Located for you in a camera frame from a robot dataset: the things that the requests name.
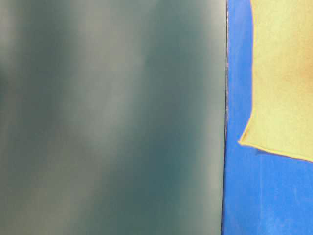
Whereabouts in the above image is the blue table cloth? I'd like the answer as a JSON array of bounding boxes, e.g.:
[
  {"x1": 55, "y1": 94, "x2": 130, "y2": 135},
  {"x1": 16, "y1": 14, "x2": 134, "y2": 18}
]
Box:
[{"x1": 222, "y1": 0, "x2": 313, "y2": 235}]

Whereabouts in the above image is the orange towel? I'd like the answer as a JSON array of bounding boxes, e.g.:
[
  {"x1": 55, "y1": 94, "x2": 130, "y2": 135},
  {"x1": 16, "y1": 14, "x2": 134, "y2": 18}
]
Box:
[{"x1": 239, "y1": 0, "x2": 313, "y2": 161}]

